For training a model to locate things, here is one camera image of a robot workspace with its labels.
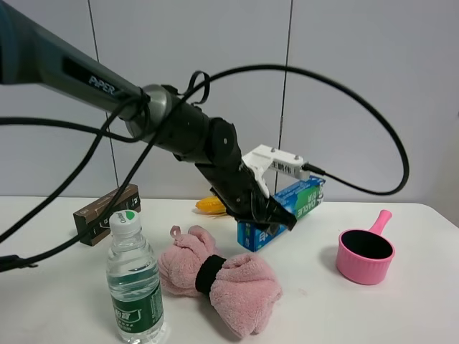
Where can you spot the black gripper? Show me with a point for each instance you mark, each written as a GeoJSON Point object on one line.
{"type": "Point", "coordinates": [237, 189]}

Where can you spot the blue toothpaste box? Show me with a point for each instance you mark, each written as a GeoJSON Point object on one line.
{"type": "Point", "coordinates": [300, 198]}

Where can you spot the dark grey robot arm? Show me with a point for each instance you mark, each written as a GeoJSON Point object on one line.
{"type": "Point", "coordinates": [30, 54]}

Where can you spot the yellow corn cob toy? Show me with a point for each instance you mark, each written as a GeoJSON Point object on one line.
{"type": "Point", "coordinates": [211, 206]}

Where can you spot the pink towel with black band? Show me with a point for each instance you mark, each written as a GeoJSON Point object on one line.
{"type": "Point", "coordinates": [242, 289]}

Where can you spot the brown cardboard box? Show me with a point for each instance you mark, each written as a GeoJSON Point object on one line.
{"type": "Point", "coordinates": [86, 218]}

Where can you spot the clear water bottle green label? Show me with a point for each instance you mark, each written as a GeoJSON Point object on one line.
{"type": "Point", "coordinates": [133, 280]}

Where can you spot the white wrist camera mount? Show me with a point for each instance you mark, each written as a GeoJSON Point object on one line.
{"type": "Point", "coordinates": [263, 158]}

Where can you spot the pink saucepan with handle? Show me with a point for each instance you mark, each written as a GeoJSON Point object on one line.
{"type": "Point", "coordinates": [364, 256]}

